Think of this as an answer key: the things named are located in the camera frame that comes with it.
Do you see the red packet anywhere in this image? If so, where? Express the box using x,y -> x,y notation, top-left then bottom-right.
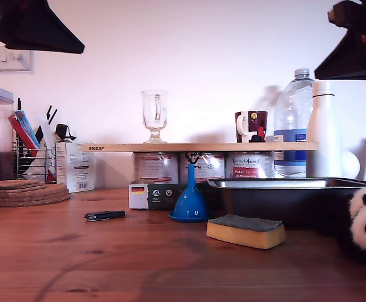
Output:
7,113 -> 41,158

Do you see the metal wire rack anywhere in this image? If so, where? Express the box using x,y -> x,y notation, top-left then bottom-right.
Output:
12,138 -> 58,184

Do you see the small square cork coaster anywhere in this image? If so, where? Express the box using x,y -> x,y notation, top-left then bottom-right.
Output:
0,179 -> 42,189

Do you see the blue packet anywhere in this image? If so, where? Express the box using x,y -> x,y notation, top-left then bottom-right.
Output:
13,109 -> 42,149

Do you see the yellow sponge green scouring pad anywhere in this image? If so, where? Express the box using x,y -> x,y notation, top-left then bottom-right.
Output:
206,214 -> 287,250

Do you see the large square cork coaster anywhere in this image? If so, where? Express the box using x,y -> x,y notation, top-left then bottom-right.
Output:
0,182 -> 57,193

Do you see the white round ball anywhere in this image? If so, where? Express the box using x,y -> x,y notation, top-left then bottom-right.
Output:
341,151 -> 361,179

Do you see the black pocket knife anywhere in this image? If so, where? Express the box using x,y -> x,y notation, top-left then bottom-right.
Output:
84,210 -> 126,223

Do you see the white light switch plate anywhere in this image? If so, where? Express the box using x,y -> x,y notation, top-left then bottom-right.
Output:
0,45 -> 33,72

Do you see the footed glass cup with handle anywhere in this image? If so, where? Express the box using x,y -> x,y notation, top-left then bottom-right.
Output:
140,89 -> 169,144

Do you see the wooden shelf board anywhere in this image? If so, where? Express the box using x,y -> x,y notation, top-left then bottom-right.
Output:
81,142 -> 319,153

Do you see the silver tin can black scribble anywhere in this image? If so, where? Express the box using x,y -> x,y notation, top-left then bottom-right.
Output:
179,152 -> 226,184

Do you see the dark green box flag print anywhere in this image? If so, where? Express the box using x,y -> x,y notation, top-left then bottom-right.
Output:
128,183 -> 215,211

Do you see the dark red mug white handle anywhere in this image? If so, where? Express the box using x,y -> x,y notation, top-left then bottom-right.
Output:
235,110 -> 269,143

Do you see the white packet black bolt print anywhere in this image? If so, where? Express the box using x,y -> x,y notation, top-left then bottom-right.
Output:
36,105 -> 60,177

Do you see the white insulated bottle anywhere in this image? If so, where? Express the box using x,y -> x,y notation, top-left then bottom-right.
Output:
306,81 -> 343,179

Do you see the white carton box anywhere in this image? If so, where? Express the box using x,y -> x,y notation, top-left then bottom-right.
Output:
55,142 -> 95,194

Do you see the clear plastic water bottle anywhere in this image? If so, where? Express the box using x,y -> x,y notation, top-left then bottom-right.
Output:
273,68 -> 316,179

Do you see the dark metal baking tray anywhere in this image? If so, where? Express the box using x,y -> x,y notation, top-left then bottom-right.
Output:
207,177 -> 366,229

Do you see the black and white panda plush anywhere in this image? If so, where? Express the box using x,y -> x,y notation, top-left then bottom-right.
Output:
336,184 -> 366,267

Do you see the blue plastic funnel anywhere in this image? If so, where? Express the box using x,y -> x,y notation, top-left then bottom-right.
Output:
168,163 -> 214,223

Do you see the small dark brown pouch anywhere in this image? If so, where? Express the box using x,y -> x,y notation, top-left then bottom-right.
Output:
54,123 -> 77,142

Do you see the silver tin can script label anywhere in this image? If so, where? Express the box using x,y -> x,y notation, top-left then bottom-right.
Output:
225,151 -> 275,179

